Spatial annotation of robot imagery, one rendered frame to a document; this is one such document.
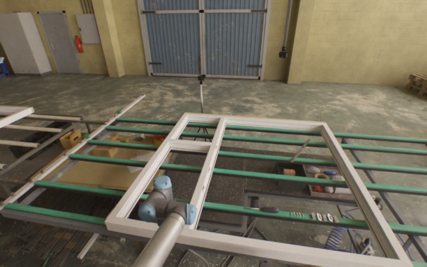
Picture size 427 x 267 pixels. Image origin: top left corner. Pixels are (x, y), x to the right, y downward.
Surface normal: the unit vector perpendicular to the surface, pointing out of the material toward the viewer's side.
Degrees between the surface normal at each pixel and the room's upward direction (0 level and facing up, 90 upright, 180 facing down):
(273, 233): 0
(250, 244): 0
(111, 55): 90
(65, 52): 90
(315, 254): 0
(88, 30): 90
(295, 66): 90
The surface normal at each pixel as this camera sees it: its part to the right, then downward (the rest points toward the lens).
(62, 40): -0.16, 0.48
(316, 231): 0.00, -0.87
